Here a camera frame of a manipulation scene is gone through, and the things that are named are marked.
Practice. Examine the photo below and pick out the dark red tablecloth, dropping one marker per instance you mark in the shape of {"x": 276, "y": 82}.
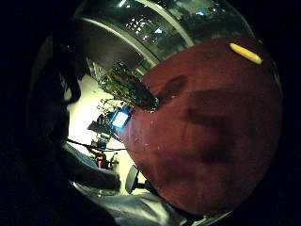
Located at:
{"x": 213, "y": 132}

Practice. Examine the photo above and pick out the black equipment stand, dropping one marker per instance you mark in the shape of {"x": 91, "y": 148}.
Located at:
{"x": 101, "y": 125}

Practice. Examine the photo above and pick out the yellow oblong object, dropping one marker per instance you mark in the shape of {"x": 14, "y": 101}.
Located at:
{"x": 246, "y": 53}

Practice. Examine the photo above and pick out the the person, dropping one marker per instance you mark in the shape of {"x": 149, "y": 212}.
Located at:
{"x": 91, "y": 175}

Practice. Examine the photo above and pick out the dark green flower bunch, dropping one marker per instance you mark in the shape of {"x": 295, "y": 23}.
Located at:
{"x": 130, "y": 84}

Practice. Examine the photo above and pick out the black office chair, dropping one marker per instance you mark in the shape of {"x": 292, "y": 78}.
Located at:
{"x": 132, "y": 179}

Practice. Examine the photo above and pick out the lit computer monitor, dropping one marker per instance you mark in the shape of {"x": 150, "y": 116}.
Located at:
{"x": 120, "y": 119}

